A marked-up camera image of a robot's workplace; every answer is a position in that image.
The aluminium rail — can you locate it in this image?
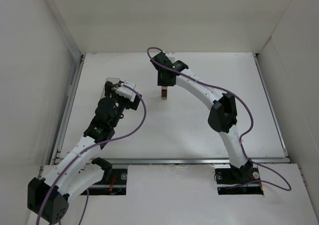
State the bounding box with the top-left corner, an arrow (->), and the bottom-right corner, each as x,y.
44,54 -> 86,165
254,53 -> 290,161
53,156 -> 291,165

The aluminium left side rail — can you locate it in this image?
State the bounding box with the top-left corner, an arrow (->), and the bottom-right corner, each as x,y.
44,54 -> 86,165

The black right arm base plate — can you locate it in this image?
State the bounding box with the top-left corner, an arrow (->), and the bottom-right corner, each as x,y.
214,167 -> 264,195

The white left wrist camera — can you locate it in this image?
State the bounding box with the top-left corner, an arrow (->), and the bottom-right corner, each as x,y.
115,80 -> 136,101

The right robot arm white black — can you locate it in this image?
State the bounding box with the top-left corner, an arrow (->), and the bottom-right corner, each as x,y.
150,51 -> 254,185

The clear plastic box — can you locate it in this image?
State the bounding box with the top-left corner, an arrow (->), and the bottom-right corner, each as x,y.
101,77 -> 121,99

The dark brown wood block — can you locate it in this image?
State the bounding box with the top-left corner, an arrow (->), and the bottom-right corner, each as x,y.
161,86 -> 167,97

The aluminium right side rail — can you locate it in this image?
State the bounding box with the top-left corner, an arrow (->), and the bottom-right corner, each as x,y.
254,53 -> 290,161

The aluminium front rail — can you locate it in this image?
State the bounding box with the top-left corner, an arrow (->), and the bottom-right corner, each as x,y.
53,156 -> 291,165

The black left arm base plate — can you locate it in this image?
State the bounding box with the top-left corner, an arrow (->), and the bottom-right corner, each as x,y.
88,157 -> 128,196

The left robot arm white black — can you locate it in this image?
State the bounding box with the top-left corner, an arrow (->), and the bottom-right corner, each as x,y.
27,80 -> 144,225

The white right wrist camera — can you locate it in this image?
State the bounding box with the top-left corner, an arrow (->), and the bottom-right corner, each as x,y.
165,52 -> 175,64

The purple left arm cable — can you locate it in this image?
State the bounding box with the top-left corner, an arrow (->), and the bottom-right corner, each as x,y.
36,84 -> 148,225

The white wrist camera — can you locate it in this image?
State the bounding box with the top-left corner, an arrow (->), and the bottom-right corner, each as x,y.
165,52 -> 175,64
115,80 -> 136,101

